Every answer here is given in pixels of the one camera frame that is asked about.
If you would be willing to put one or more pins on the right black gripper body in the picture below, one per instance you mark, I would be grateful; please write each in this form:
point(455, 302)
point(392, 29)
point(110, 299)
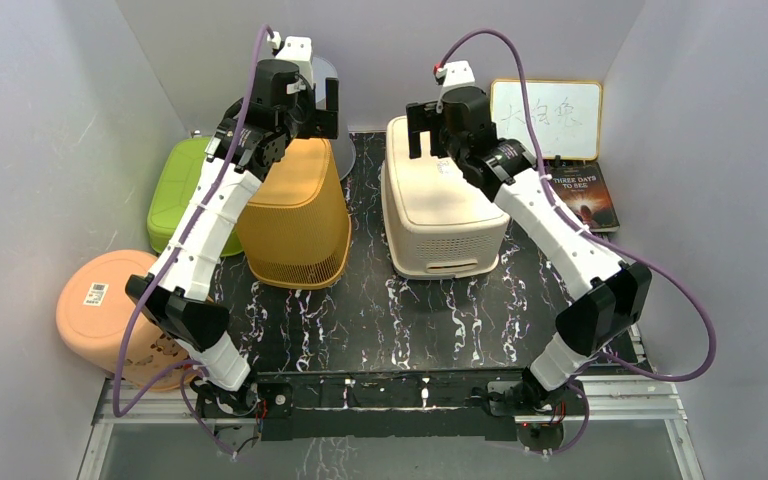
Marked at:
point(453, 144)

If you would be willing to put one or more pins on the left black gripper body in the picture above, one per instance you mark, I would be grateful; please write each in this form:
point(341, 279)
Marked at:
point(300, 122)

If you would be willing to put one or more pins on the grey plastic bucket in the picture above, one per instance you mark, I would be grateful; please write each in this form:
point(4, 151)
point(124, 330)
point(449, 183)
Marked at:
point(342, 147)

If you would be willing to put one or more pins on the cream perforated laundry basket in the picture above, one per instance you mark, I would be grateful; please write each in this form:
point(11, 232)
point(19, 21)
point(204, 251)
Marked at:
point(437, 226)

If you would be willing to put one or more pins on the yellow slatted plastic basket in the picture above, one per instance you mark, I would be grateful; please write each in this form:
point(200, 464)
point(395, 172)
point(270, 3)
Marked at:
point(296, 230)

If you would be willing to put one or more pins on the green plastic tub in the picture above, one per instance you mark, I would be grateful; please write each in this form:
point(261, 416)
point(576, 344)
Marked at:
point(175, 187)

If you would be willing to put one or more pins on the orange plastic bucket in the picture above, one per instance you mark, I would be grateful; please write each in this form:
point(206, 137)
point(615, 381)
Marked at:
point(93, 311)

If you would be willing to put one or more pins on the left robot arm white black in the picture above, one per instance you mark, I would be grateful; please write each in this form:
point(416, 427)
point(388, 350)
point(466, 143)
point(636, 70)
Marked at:
point(251, 138)

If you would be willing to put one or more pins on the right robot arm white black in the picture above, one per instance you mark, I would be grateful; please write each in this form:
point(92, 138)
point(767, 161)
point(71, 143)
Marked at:
point(608, 293)

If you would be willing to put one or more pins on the yellow framed whiteboard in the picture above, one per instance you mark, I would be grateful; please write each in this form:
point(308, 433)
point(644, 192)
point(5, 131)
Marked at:
point(566, 116)

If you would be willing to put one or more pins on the dark paperback book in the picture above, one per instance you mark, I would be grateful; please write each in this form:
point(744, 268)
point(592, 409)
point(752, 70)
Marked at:
point(582, 187)

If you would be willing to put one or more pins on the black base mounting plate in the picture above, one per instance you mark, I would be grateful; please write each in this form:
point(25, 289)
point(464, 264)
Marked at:
point(384, 404)

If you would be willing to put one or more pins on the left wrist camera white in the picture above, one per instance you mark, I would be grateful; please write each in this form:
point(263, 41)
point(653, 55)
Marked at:
point(295, 49)

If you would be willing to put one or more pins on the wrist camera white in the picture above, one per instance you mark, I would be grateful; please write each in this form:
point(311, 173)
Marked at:
point(450, 76)
point(295, 49)

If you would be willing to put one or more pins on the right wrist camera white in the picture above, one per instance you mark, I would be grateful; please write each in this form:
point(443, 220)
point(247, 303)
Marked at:
point(450, 76)

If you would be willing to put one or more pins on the aluminium frame rail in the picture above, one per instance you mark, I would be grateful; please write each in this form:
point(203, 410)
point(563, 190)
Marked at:
point(611, 398)

